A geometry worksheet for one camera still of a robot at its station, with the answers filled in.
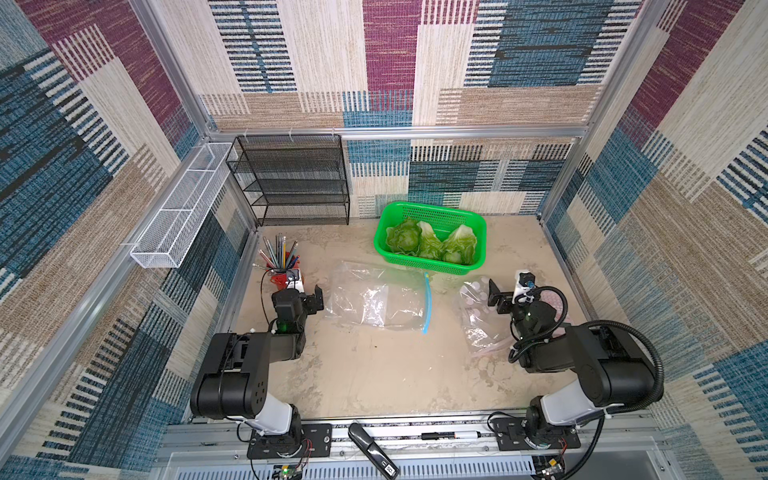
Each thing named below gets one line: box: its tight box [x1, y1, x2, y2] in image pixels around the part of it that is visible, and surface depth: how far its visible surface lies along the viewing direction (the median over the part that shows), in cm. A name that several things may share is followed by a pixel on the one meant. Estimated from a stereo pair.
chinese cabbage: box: [442, 224, 477, 265], surface depth 103 cm
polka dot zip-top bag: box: [460, 276, 515, 357], surface depth 91 cm
